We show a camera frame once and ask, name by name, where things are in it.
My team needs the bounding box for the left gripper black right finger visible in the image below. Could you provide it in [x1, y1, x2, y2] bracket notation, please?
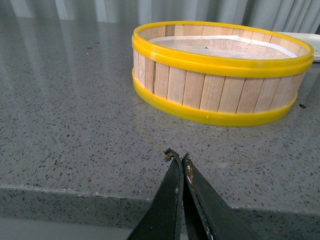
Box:
[182, 153, 260, 240]

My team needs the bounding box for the white steamer liner cloth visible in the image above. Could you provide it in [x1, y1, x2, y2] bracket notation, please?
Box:
[149, 35, 297, 60]

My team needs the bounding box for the yellow rimmed wooden steamer basket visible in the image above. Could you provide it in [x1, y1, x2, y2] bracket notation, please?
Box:
[132, 21, 314, 127]

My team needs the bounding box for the cream rectangular serving tray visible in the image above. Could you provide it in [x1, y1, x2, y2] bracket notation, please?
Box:
[277, 31, 320, 64]

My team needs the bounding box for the grey pleated curtain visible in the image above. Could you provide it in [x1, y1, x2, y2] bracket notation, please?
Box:
[0, 0, 320, 34]

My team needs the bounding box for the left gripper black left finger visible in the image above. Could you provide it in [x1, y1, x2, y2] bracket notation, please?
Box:
[128, 148, 184, 240]

